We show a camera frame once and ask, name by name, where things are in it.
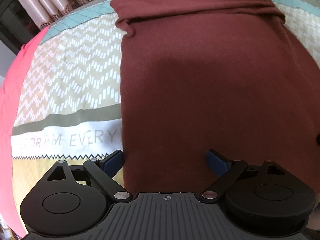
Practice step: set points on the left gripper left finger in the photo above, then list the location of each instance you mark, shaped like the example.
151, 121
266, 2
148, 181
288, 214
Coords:
101, 174

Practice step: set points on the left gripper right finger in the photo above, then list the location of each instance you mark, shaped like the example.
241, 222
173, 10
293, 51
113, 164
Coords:
228, 171

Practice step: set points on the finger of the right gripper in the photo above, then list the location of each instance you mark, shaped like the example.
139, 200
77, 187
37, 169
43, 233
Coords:
318, 139

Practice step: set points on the dark red knit sweater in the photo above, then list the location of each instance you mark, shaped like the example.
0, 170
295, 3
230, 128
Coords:
227, 75

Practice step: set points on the patterned bed quilt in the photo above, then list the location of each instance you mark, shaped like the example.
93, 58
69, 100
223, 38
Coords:
70, 103

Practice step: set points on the pink bed sheet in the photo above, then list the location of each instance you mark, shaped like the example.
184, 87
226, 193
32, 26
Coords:
10, 96

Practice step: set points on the dark wooden furniture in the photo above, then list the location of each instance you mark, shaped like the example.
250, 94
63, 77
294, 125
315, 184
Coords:
17, 28

